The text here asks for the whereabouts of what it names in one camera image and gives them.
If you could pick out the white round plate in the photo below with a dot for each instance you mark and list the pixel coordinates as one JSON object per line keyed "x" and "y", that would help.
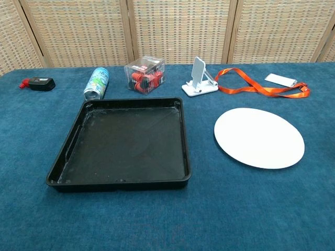
{"x": 259, "y": 138}

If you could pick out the black rectangular plastic tray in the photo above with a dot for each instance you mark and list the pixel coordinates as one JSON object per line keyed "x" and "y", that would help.
{"x": 123, "y": 143}

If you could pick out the clear box of red parts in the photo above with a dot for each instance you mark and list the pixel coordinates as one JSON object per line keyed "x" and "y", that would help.
{"x": 145, "y": 75}

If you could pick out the white folding phone stand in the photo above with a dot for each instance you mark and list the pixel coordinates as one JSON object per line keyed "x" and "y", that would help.
{"x": 199, "y": 78}

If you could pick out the blue green drink can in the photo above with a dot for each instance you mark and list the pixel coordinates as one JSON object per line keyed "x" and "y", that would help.
{"x": 97, "y": 83}

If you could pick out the blue table cloth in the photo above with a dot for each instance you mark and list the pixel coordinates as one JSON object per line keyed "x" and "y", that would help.
{"x": 167, "y": 209}

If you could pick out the woven folding screen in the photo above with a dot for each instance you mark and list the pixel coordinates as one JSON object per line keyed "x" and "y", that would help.
{"x": 167, "y": 28}

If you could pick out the white card badge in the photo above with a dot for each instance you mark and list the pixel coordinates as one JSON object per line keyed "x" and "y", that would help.
{"x": 280, "y": 79}

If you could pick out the black box with red clip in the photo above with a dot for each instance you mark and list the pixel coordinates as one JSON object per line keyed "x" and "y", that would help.
{"x": 40, "y": 83}

